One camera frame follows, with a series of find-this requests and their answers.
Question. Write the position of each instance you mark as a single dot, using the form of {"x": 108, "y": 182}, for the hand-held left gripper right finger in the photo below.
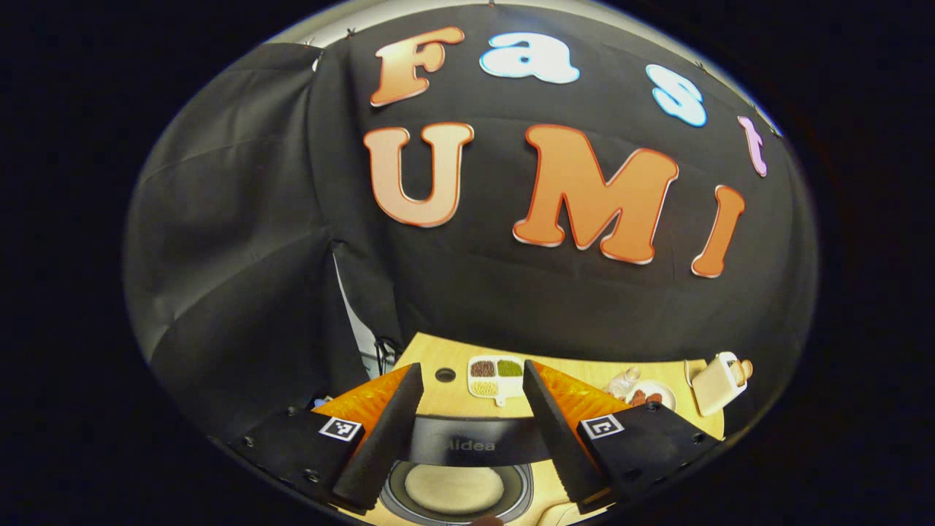
{"x": 555, "y": 438}

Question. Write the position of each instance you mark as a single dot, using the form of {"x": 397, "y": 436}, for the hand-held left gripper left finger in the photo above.
{"x": 391, "y": 438}

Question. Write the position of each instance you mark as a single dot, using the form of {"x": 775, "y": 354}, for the black and silver rice cooker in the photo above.
{"x": 511, "y": 438}

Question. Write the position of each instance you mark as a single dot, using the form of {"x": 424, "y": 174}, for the heap of white rice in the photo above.
{"x": 453, "y": 489}

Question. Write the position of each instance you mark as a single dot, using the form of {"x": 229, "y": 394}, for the white divided grain dish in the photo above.
{"x": 497, "y": 387}

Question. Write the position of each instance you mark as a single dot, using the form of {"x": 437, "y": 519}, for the black stand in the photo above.
{"x": 386, "y": 354}

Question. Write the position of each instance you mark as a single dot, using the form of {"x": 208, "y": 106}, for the clear plastic drink bottle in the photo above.
{"x": 624, "y": 383}

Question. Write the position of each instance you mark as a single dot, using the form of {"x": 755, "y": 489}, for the white round plate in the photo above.
{"x": 661, "y": 393}

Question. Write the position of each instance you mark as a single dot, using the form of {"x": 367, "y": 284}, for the black backdrop cloth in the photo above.
{"x": 511, "y": 307}

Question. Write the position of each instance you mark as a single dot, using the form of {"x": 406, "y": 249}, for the white toaster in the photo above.
{"x": 712, "y": 387}

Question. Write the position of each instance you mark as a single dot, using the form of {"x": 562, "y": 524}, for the toast slice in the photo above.
{"x": 743, "y": 370}

